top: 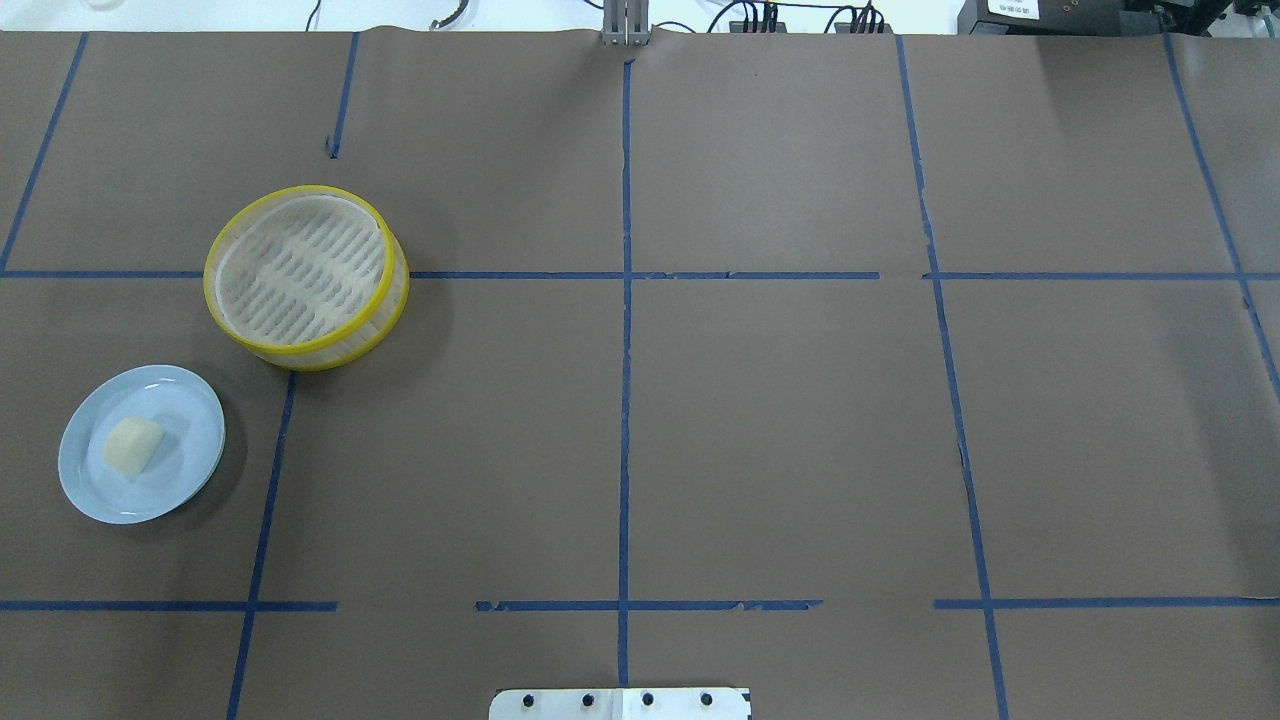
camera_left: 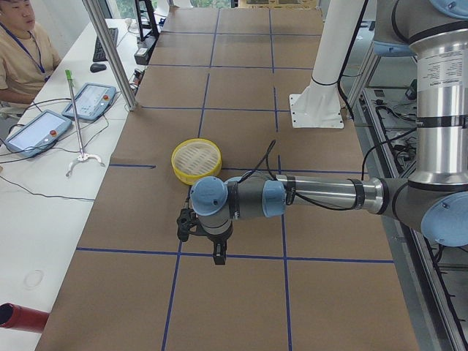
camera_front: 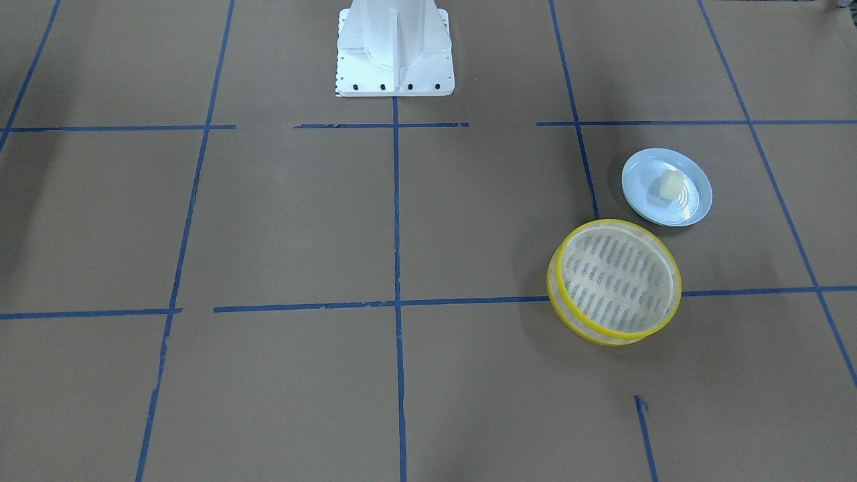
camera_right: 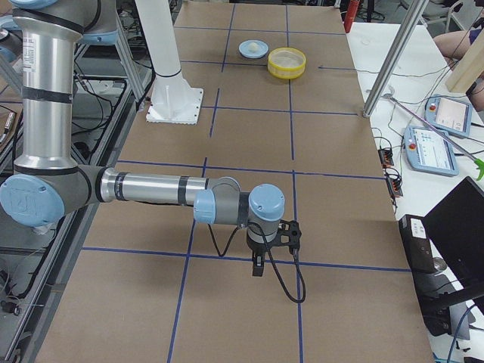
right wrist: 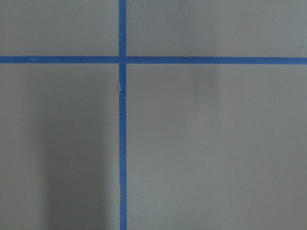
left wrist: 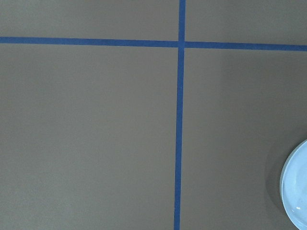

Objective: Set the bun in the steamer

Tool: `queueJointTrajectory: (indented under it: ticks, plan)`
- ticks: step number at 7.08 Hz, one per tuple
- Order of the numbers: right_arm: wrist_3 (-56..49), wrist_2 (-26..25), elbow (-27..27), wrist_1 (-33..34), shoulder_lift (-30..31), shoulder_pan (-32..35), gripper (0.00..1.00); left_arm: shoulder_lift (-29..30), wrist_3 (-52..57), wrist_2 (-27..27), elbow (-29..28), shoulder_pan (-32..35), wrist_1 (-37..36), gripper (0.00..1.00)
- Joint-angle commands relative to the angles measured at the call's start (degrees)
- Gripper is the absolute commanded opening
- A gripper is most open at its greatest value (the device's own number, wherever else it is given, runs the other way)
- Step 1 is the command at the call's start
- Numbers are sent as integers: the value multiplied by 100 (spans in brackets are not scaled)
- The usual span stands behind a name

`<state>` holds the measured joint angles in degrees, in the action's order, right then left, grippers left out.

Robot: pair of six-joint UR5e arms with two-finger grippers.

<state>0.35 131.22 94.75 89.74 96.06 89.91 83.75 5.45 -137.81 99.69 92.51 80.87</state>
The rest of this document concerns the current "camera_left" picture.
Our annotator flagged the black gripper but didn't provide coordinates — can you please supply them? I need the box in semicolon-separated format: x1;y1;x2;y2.
205;229;232;265

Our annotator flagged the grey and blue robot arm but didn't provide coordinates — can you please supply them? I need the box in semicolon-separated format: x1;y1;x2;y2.
177;1;467;265

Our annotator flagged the yellow bamboo steamer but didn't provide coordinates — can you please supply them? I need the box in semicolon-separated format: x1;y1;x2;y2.
171;138;222;186

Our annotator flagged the metal grabber stick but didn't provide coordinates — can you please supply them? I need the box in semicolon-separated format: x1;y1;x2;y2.
65;69;105;178

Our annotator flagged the far teach pendant tablet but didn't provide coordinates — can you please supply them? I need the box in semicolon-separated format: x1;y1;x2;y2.
72;83;116;121

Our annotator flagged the teach pendant tablet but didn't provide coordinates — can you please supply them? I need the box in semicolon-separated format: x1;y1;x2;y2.
5;110;72;156
72;83;116;121

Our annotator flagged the black power box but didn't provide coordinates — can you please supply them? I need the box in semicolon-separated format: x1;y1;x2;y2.
134;35;156;66

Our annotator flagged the black computer mouse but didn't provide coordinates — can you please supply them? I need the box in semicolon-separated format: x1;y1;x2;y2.
89;63;107;73

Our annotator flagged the red cylinder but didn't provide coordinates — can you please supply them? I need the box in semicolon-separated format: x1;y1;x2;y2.
1;303;49;333

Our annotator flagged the near teach pendant tablet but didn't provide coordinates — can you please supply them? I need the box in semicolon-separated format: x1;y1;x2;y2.
5;110;72;156

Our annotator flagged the black keyboard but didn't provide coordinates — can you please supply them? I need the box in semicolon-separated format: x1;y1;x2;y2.
92;27;119;62

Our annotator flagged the person in beige shirt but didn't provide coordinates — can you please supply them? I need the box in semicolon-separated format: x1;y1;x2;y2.
1;1;61;107

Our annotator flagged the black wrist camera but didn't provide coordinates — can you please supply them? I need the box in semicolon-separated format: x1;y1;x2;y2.
176;208;199;242

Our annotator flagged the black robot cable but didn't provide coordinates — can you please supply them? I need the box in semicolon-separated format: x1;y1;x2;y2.
237;139;421;211

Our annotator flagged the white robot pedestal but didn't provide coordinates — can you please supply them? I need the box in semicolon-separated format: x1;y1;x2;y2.
290;0;366;129

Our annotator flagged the black rack frame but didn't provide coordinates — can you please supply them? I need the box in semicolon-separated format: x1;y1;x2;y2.
133;0;159;41

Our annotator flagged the aluminium frame post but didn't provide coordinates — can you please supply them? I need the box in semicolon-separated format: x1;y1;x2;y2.
82;0;137;111

